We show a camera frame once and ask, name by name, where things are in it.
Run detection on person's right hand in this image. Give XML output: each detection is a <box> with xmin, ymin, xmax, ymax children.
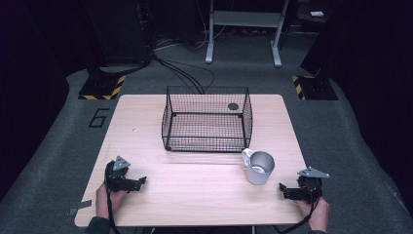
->
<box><xmin>294</xmin><ymin>196</ymin><xmax>330</xmax><ymax>234</ymax></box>

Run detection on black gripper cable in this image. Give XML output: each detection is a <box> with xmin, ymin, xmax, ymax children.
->
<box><xmin>272</xmin><ymin>179</ymin><xmax>320</xmax><ymax>234</ymax></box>
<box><xmin>103</xmin><ymin>162</ymin><xmax>122</xmax><ymax>234</ymax></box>

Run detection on grey tape strip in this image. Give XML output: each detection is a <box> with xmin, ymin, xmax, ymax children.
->
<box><xmin>67</xmin><ymin>199</ymin><xmax>94</xmax><ymax>216</ymax></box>

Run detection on grey metal stand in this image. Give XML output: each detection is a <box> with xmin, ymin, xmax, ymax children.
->
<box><xmin>205</xmin><ymin>0</ymin><xmax>290</xmax><ymax>68</ymax></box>

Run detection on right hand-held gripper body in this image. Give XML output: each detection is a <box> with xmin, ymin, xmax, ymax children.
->
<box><xmin>282</xmin><ymin>166</ymin><xmax>331</xmax><ymax>201</ymax></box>

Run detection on white cup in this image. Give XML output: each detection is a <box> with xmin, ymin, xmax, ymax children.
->
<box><xmin>241</xmin><ymin>147</ymin><xmax>276</xmax><ymax>186</ymax></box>

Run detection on black stand base striped edge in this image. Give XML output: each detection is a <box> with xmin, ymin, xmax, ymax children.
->
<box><xmin>78</xmin><ymin>73</ymin><xmax>127</xmax><ymax>101</ymax></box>
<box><xmin>291</xmin><ymin>74</ymin><xmax>339</xmax><ymax>101</ymax></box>

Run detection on black wire mesh basket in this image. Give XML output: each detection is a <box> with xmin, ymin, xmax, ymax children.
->
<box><xmin>161</xmin><ymin>85</ymin><xmax>254</xmax><ymax>153</ymax></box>

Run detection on black floor cables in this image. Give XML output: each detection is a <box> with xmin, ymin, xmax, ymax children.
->
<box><xmin>96</xmin><ymin>35</ymin><xmax>216</xmax><ymax>96</ymax></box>

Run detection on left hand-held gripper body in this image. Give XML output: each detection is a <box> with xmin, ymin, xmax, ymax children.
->
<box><xmin>104</xmin><ymin>155</ymin><xmax>142</xmax><ymax>193</ymax></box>

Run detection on person's left hand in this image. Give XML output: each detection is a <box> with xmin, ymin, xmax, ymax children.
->
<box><xmin>95</xmin><ymin>182</ymin><xmax>129</xmax><ymax>220</ymax></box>

